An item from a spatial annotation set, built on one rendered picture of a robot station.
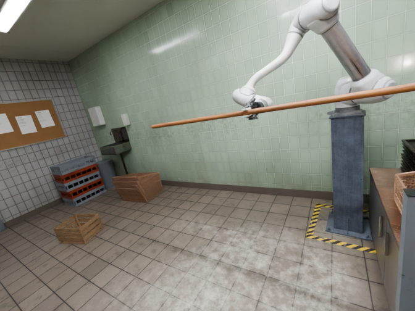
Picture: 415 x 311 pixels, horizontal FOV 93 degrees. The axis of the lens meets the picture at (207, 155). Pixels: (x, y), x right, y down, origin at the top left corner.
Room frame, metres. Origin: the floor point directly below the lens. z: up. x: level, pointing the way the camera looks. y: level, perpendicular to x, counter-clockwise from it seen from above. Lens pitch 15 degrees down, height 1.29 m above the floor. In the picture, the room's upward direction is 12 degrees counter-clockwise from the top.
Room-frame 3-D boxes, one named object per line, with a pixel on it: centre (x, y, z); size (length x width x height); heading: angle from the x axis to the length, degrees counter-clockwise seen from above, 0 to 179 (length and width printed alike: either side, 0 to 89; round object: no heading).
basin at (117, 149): (3.71, 1.68, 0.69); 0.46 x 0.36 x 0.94; 55
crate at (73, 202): (3.55, 2.44, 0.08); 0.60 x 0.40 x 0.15; 147
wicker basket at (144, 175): (3.05, 1.20, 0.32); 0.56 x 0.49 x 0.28; 63
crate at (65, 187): (3.54, 2.44, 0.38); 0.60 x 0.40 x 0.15; 143
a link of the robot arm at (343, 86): (1.46, -1.12, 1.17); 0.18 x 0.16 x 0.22; 5
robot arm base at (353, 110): (1.49, -1.10, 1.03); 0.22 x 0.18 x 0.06; 51
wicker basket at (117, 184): (3.04, 1.22, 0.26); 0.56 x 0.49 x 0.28; 62
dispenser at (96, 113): (4.10, 2.02, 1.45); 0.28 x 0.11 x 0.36; 55
